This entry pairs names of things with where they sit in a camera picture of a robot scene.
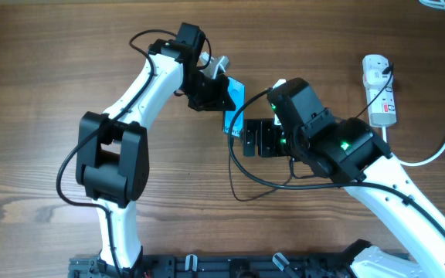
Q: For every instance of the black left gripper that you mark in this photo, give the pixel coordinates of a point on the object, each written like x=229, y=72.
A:
x=219, y=94

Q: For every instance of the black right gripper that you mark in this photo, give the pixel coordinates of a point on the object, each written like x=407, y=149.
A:
x=266, y=146

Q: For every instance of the blue Galaxy smartphone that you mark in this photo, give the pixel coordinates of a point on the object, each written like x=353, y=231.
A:
x=236, y=91

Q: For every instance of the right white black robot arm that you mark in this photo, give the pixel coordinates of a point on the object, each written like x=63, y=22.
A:
x=352, y=156

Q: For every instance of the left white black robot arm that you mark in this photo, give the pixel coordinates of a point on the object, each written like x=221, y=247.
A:
x=112, y=160

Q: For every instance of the white USB charger adapter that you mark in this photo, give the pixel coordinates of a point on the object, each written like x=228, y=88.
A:
x=377, y=78

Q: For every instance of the white power strip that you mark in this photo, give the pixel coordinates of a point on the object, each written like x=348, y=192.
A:
x=381, y=106

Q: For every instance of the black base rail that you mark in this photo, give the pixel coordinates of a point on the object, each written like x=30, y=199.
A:
x=278, y=265

